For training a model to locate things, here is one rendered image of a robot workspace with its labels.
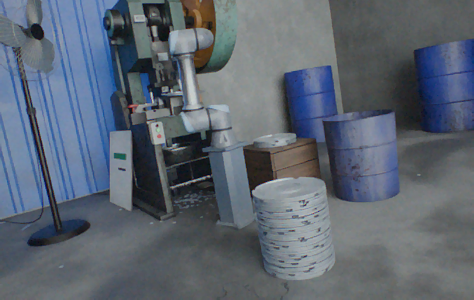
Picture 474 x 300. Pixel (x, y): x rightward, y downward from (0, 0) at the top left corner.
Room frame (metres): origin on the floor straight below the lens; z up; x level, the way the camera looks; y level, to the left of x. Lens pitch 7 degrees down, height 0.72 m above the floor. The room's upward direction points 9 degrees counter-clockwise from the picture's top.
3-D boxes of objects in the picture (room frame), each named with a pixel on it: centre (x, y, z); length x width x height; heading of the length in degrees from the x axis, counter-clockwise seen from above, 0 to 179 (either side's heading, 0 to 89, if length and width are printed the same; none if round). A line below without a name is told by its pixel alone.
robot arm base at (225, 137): (1.97, 0.07, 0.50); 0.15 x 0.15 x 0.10
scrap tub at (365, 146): (2.10, -0.74, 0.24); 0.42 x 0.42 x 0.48
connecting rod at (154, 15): (2.64, 0.46, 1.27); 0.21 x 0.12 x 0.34; 33
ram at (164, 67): (2.60, 0.44, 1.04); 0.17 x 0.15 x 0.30; 33
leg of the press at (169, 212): (2.61, 0.76, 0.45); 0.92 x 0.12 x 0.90; 33
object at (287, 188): (1.38, -0.17, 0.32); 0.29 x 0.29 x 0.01
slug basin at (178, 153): (2.64, 0.46, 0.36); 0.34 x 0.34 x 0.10
